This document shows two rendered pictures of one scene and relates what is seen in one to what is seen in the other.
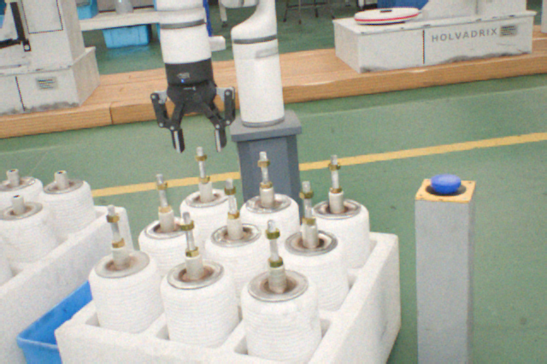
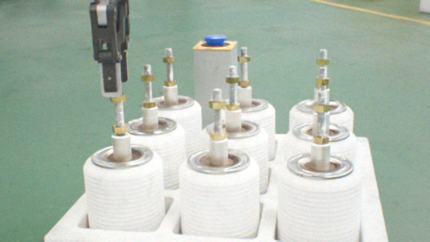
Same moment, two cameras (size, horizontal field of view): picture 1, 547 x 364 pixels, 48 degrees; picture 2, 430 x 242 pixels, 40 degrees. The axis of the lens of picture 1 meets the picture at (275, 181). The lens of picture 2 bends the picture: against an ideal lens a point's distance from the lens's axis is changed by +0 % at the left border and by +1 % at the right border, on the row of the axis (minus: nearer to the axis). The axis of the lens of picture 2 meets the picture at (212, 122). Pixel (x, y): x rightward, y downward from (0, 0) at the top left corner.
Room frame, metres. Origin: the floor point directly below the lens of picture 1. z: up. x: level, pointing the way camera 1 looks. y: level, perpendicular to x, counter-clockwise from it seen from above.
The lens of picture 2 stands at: (1.04, 0.80, 0.51)
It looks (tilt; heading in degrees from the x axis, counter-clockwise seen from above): 18 degrees down; 255
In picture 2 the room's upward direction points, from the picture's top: 2 degrees counter-clockwise
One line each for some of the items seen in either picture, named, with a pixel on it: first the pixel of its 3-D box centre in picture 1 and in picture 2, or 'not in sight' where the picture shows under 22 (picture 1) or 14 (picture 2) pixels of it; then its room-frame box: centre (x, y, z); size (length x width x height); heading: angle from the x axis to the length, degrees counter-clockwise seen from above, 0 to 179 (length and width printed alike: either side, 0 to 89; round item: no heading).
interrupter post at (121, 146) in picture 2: (206, 191); (121, 146); (0.98, 0.12, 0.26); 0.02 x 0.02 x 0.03
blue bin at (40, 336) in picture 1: (107, 322); not in sight; (0.93, 0.32, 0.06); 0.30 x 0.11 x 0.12; 156
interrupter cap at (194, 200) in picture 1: (207, 198); (122, 156); (0.98, 0.12, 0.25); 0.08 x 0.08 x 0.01
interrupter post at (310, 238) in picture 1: (310, 234); (244, 97); (0.77, -0.04, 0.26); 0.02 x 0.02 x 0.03
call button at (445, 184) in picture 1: (445, 185); (215, 42); (0.77, -0.23, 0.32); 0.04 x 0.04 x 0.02
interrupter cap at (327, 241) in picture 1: (310, 243); (244, 105); (0.77, -0.04, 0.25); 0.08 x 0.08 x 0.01
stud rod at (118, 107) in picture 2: (202, 168); (119, 114); (0.98, 0.12, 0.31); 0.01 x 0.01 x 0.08; 12
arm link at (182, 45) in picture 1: (188, 37); not in sight; (1.00, 0.11, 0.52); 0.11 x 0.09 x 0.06; 167
